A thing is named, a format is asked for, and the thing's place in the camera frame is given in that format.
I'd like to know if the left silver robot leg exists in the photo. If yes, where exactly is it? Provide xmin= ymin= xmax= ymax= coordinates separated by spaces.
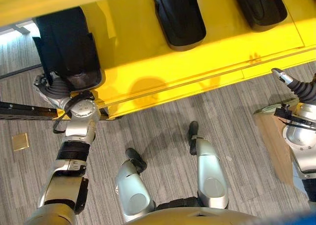
xmin=114 ymin=158 xmax=157 ymax=223

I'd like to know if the dark robot foot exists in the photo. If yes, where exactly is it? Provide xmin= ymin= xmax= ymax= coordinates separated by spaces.
xmin=125 ymin=148 xmax=148 ymax=174
xmin=188 ymin=121 xmax=199 ymax=156

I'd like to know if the large black sole-shaped part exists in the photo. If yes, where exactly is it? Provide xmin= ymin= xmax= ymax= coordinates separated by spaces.
xmin=32 ymin=6 xmax=104 ymax=91

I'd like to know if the brass floor plate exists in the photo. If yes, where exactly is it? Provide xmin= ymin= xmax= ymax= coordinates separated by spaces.
xmin=11 ymin=133 xmax=30 ymax=152

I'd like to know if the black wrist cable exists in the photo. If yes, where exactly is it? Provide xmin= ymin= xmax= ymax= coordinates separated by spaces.
xmin=52 ymin=105 xmax=73 ymax=135

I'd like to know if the yellow metal shelf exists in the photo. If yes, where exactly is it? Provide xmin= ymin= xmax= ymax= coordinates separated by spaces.
xmin=0 ymin=0 xmax=316 ymax=120

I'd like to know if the right dark robot foot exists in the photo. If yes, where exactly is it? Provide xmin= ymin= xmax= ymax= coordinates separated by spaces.
xmin=188 ymin=121 xmax=199 ymax=156

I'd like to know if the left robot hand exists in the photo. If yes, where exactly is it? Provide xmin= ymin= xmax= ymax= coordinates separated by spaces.
xmin=33 ymin=71 xmax=74 ymax=107

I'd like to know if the black perforated metal rail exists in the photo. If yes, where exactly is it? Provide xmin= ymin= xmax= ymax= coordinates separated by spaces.
xmin=0 ymin=101 xmax=59 ymax=121

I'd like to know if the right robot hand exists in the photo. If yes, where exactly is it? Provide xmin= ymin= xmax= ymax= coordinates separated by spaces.
xmin=271 ymin=67 xmax=316 ymax=104

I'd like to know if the left dark robot foot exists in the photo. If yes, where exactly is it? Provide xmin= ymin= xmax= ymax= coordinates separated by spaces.
xmin=125 ymin=148 xmax=148 ymax=174

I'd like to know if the right silver robot leg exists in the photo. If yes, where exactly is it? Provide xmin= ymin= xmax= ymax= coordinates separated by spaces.
xmin=191 ymin=135 xmax=229 ymax=210

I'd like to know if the silver robot torso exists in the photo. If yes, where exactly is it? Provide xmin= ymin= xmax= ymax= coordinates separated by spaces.
xmin=123 ymin=196 xmax=316 ymax=225

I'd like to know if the brown box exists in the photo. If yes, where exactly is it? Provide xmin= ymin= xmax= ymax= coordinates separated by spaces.
xmin=253 ymin=103 xmax=301 ymax=186

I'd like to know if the silver robot leg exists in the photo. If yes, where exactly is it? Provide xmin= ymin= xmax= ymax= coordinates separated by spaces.
xmin=114 ymin=158 xmax=157 ymax=223
xmin=191 ymin=135 xmax=229 ymax=210

